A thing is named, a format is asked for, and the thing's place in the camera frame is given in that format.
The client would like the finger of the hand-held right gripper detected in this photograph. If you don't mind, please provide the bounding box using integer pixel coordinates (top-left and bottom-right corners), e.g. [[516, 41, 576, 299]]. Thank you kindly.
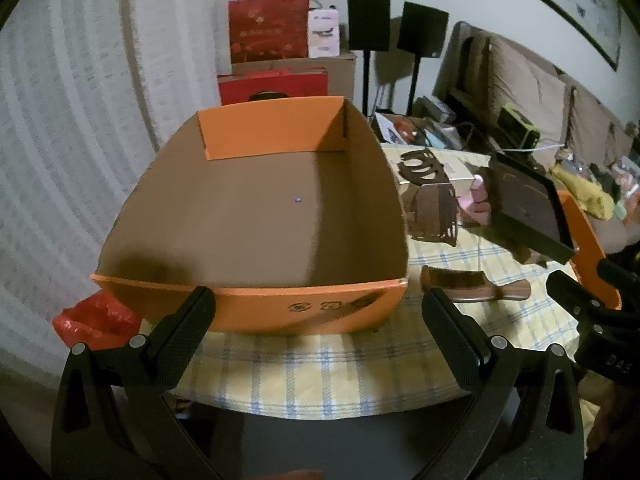
[[546, 269, 608, 323], [602, 255, 640, 291]]

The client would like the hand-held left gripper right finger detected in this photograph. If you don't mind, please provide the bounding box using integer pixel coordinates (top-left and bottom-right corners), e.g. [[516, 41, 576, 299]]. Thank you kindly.
[[415, 287, 588, 480]]

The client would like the green box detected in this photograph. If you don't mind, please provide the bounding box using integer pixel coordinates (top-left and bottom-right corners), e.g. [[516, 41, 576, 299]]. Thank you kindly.
[[497, 102, 541, 147]]

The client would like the wooden sofa with beige cushions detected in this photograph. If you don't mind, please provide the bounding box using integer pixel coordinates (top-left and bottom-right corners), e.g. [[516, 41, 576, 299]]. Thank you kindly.
[[432, 21, 640, 261]]

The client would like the red plastic bag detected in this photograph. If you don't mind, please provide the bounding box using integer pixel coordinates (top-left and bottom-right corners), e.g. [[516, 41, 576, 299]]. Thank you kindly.
[[52, 292, 143, 353]]

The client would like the white small box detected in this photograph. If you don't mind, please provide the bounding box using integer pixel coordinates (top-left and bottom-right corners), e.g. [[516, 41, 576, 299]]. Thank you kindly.
[[307, 5, 342, 58]]

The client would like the orange cardboard box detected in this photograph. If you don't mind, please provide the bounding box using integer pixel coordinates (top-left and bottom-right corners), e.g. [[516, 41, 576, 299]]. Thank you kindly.
[[90, 95, 411, 336]]

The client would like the fan-shaped wooden comb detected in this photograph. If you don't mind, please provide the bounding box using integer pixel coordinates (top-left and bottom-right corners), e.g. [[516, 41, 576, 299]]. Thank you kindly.
[[407, 183, 460, 247]]

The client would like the open carton of clutter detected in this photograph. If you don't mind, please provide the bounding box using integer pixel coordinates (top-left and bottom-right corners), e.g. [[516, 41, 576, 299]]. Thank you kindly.
[[372, 110, 473, 151]]

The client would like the black box tray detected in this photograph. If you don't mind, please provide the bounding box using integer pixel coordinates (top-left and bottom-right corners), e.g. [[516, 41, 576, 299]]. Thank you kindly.
[[487, 151, 576, 265]]

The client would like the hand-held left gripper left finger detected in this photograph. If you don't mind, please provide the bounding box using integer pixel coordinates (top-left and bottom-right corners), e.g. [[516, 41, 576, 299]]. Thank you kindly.
[[50, 285, 226, 480]]

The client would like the pile of assorted packets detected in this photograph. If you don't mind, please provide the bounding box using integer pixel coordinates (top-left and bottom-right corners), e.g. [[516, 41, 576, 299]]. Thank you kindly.
[[607, 155, 640, 221]]

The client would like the yellow cloth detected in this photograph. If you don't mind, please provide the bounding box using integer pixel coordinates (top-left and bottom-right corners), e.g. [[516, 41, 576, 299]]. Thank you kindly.
[[550, 162, 615, 220]]

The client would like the red collection box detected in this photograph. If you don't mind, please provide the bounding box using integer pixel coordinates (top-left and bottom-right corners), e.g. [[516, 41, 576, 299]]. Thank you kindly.
[[217, 70, 330, 107]]

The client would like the framed wall painting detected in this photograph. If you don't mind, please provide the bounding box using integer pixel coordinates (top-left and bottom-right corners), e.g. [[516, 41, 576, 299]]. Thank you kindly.
[[475, 0, 623, 72]]

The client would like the wooden comb with handle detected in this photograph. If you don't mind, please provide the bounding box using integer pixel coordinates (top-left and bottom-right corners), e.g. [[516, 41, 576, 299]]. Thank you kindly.
[[420, 265, 532, 303]]

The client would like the yellow plaid tablecloth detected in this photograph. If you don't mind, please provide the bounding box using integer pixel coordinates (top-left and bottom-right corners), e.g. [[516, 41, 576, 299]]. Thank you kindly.
[[140, 142, 581, 418]]

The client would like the red patterned gift bag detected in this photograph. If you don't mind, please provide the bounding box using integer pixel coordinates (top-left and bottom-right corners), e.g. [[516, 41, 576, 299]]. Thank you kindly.
[[228, 0, 311, 63]]

